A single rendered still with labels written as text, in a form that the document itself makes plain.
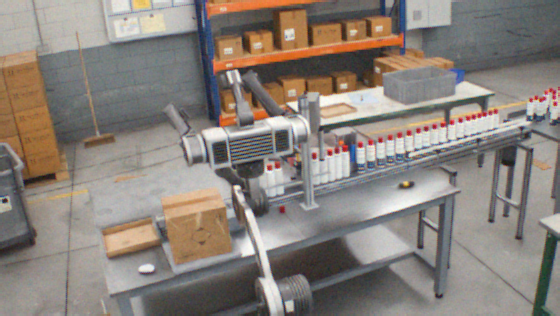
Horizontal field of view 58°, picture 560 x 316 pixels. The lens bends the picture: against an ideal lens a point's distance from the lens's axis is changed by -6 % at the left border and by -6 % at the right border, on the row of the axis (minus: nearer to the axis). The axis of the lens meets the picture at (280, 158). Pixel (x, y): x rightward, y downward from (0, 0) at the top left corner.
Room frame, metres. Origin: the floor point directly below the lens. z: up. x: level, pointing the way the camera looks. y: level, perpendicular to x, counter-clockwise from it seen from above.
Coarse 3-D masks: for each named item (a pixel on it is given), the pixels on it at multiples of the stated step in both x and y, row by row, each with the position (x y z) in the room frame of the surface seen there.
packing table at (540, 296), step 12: (552, 216) 2.46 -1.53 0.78; (552, 228) 2.34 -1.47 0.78; (552, 240) 2.37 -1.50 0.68; (552, 252) 2.37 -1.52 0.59; (552, 264) 2.38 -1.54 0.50; (540, 276) 2.40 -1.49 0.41; (540, 288) 2.38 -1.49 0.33; (540, 300) 2.37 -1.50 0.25; (540, 312) 2.37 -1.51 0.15; (552, 312) 2.30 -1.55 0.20
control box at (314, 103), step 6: (312, 96) 2.84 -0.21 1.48; (318, 96) 2.87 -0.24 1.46; (312, 102) 2.76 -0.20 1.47; (318, 102) 2.86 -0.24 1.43; (312, 108) 2.76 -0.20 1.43; (318, 108) 2.85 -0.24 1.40; (312, 114) 2.76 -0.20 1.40; (318, 114) 2.84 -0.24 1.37; (312, 120) 2.76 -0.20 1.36; (318, 120) 2.83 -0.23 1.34; (312, 126) 2.76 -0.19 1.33; (318, 126) 2.82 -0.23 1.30; (312, 132) 2.76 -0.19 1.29
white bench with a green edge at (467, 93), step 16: (336, 96) 5.00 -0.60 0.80; (384, 96) 4.87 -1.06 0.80; (464, 96) 4.70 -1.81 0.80; (480, 96) 4.70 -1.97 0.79; (368, 112) 4.45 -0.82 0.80; (384, 112) 4.41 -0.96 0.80; (400, 112) 4.44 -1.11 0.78; (416, 112) 4.54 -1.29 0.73; (448, 112) 5.36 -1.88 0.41; (336, 128) 4.31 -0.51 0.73; (480, 160) 4.76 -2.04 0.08
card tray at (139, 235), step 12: (108, 228) 2.61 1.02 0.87; (120, 228) 2.63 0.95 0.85; (132, 228) 2.65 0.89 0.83; (144, 228) 2.64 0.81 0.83; (108, 240) 2.53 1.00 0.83; (120, 240) 2.52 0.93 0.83; (132, 240) 2.51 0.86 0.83; (144, 240) 2.51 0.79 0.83; (156, 240) 2.45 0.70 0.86; (108, 252) 2.36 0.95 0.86; (120, 252) 2.38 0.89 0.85
